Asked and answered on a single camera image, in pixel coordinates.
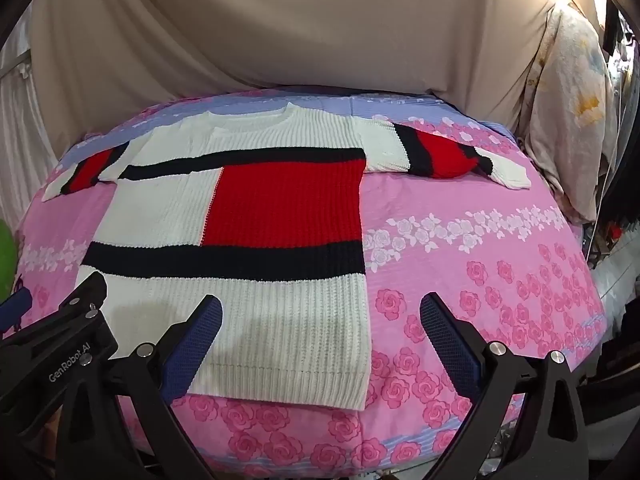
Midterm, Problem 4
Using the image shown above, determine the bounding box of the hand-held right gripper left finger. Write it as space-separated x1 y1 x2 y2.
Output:
107 294 224 480

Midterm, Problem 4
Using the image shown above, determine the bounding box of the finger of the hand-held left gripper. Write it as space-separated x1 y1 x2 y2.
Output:
0 271 108 356
0 287 33 333

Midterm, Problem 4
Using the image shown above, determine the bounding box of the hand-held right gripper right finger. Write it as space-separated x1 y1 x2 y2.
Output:
419 292 586 480

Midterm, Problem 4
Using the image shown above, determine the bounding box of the white red black knit sweater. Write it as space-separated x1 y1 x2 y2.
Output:
42 101 532 412

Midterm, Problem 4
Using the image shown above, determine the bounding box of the clothes rack with garments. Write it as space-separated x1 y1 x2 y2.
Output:
582 0 640 361

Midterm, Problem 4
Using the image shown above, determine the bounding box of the green plastic object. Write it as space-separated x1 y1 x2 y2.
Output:
0 219 22 301

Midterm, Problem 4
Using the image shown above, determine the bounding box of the pink floral bed sheet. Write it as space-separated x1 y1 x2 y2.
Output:
5 87 603 478

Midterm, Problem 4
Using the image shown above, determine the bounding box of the white sheer curtain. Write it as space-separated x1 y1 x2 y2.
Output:
0 15 58 231

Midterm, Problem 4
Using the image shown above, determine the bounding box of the cream floral hanging cloth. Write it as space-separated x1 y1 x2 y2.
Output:
520 2 618 223

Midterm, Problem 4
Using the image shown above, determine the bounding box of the beige backdrop cloth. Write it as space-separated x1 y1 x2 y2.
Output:
30 0 608 151

